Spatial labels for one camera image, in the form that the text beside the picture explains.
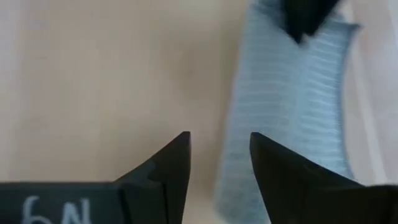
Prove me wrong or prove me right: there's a grey waffle microfiber towel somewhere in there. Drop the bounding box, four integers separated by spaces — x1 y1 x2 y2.
214 0 361 224

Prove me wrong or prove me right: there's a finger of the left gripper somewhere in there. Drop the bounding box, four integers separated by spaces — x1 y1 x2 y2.
279 0 341 44

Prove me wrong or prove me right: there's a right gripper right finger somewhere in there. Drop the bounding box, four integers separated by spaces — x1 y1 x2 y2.
250 132 398 224

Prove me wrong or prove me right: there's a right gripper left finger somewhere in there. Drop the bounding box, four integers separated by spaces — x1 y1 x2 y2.
0 131 192 224

